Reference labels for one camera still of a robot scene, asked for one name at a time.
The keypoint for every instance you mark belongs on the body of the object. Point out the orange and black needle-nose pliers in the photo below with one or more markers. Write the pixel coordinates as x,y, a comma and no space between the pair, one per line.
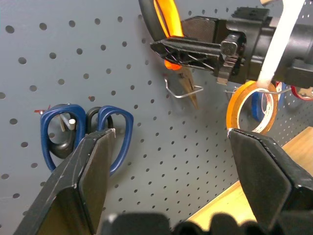
170,14

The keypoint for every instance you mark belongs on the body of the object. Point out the blue tape roll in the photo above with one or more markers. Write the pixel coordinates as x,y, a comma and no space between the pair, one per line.
256,107

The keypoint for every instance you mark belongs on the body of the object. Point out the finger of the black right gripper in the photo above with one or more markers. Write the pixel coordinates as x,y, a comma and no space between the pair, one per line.
200,28
195,47

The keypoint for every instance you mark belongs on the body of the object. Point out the white tipped pegboard peg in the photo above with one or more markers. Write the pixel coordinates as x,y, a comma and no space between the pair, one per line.
71,123

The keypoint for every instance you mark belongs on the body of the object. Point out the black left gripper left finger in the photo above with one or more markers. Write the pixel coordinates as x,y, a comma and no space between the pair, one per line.
73,176

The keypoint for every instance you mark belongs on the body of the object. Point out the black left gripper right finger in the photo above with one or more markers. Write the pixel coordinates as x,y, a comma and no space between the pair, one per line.
264,171

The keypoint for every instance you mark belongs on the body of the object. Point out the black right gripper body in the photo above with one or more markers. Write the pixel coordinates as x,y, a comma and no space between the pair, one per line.
249,36

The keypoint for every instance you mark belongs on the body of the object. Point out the orange tape roll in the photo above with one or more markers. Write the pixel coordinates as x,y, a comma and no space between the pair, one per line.
233,110

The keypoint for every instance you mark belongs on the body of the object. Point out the red tape roll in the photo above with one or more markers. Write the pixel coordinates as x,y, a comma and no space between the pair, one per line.
303,96

